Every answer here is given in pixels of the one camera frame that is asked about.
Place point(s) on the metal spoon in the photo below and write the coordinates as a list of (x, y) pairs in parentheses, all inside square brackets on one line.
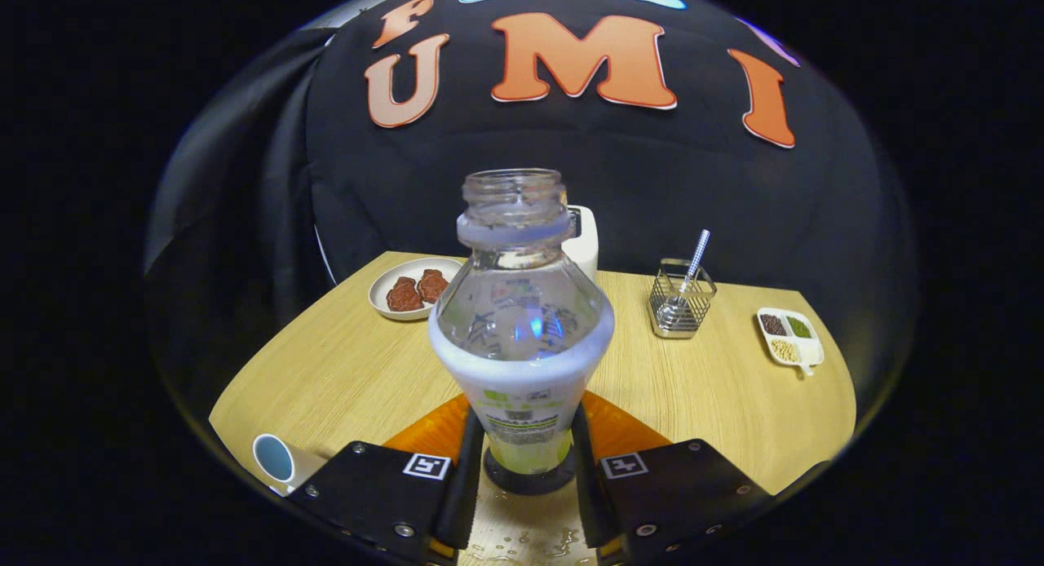
[(699, 252)]

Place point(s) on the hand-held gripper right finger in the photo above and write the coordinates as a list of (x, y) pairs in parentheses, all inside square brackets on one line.
[(677, 488)]

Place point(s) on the white cup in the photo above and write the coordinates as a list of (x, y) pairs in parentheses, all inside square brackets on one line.
[(306, 466)]

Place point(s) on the wooden table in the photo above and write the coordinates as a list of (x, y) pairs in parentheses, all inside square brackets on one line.
[(718, 411)]

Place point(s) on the white divided dish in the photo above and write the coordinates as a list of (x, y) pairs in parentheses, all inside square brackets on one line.
[(810, 352)]

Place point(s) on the white toaster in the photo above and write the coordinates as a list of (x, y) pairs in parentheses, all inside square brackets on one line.
[(586, 248)]

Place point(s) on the clear plastic juice bottle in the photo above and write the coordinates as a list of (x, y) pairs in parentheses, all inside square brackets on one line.
[(522, 370)]

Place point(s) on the dark round coaster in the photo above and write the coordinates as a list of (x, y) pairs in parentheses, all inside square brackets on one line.
[(530, 483)]

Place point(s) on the brown meat piece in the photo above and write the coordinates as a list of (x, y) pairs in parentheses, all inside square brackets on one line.
[(404, 294), (432, 285)]

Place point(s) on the black backdrop cloth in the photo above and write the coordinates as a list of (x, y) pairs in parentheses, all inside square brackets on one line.
[(652, 183)]

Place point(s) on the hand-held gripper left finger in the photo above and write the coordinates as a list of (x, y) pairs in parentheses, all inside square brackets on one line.
[(383, 493)]

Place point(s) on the white round plate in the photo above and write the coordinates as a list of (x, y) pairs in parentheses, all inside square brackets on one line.
[(379, 293)]

